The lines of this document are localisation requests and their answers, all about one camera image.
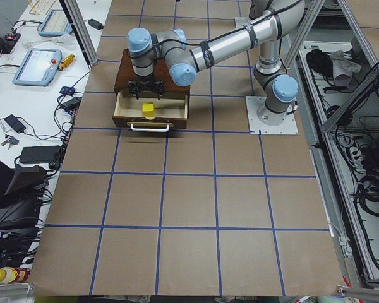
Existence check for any light wood drawer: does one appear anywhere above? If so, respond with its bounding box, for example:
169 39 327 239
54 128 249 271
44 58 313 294
112 90 190 132

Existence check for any blue teach pendant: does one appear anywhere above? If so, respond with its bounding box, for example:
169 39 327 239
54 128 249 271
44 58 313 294
12 48 63 86
38 9 72 37

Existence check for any dark wooden drawer cabinet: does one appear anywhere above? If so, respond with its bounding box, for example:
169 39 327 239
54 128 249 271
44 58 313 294
114 49 191 98

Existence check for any yellow block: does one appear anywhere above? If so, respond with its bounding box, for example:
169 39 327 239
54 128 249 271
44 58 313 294
141 102 155 118

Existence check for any far blue teach pendant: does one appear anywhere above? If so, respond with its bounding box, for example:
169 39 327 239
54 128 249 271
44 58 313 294
38 9 72 37

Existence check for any aluminium frame post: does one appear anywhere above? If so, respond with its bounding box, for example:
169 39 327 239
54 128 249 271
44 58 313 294
59 0 98 66

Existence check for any bunch of keys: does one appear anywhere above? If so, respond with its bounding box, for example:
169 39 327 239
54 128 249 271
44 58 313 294
1 134 19 149

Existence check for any black power adapter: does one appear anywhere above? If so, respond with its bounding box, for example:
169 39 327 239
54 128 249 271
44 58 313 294
88 18 104 30

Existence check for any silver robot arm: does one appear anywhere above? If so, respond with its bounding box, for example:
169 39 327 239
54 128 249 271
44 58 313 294
127 1 304 114

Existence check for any near blue teach pendant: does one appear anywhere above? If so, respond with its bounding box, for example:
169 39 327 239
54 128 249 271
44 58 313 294
12 48 63 86

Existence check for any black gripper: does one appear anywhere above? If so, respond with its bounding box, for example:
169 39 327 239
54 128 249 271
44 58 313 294
128 76 165 100

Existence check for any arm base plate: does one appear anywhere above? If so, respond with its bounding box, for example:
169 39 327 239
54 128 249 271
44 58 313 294
245 96 298 135

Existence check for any white power strip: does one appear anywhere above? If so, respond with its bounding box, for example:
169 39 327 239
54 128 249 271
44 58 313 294
347 146 366 174

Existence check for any yellow black tool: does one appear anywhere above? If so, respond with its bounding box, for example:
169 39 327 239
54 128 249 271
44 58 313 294
58 54 75 71

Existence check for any grey crumpled cloth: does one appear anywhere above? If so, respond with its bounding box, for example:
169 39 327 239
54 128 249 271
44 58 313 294
330 50 361 87

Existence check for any yellow red bottle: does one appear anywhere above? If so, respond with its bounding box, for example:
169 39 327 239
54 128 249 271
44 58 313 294
0 266 30 285

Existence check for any black smartphone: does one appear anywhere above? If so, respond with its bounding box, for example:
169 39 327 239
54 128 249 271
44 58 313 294
4 114 26 133

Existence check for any dark brown box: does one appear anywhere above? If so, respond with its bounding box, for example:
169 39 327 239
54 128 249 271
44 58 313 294
5 165 49 195

